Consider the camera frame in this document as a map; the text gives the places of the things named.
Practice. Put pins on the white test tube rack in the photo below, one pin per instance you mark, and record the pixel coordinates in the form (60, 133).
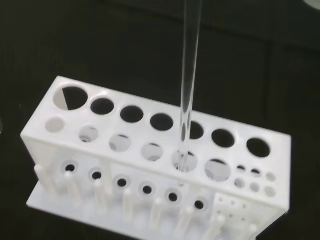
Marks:
(125, 160)

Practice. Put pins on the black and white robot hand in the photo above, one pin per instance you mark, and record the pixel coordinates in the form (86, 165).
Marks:
(313, 2)

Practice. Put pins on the clear glass beaker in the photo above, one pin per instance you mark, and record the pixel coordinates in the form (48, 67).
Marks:
(1, 126)

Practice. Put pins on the black bench cloth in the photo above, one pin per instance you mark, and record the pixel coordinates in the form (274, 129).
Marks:
(100, 37)

